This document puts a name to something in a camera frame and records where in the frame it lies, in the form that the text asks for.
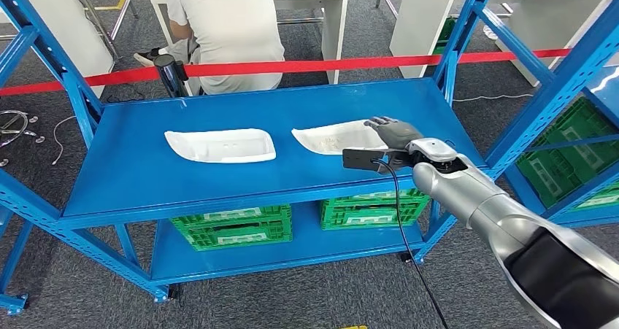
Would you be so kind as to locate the person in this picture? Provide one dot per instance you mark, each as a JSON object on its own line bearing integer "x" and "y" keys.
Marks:
{"x": 232, "y": 27}

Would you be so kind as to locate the chrome chair base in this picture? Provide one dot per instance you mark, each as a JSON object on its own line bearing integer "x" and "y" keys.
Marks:
{"x": 9, "y": 131}

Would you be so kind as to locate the white part with orange writing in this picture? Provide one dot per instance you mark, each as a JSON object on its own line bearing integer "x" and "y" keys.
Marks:
{"x": 333, "y": 138}

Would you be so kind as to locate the white cabinet panel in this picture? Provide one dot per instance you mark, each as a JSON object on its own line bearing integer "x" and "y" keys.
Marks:
{"x": 72, "y": 41}

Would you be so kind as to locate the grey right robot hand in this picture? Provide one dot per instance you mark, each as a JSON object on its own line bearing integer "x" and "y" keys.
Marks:
{"x": 399, "y": 133}

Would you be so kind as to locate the metal table frame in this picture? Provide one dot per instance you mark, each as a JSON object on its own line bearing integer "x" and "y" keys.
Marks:
{"x": 96, "y": 20}

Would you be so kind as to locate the white table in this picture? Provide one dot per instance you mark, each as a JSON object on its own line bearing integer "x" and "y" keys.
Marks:
{"x": 420, "y": 22}
{"x": 333, "y": 22}

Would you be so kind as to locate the black stanchion post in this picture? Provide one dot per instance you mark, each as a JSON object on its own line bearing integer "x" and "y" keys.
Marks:
{"x": 169, "y": 75}

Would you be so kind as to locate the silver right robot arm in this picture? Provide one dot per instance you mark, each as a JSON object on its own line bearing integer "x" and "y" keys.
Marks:
{"x": 483, "y": 201}

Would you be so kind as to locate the red barrier belt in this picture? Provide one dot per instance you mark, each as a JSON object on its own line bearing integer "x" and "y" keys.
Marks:
{"x": 290, "y": 67}

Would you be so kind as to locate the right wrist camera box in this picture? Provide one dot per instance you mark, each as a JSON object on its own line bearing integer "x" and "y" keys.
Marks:
{"x": 360, "y": 158}

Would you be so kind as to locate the blue metal shelf rack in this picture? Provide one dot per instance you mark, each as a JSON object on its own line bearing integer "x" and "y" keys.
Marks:
{"x": 193, "y": 182}
{"x": 14, "y": 305}
{"x": 590, "y": 215}

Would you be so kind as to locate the plain white plastic part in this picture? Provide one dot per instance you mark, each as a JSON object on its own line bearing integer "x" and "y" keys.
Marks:
{"x": 217, "y": 145}

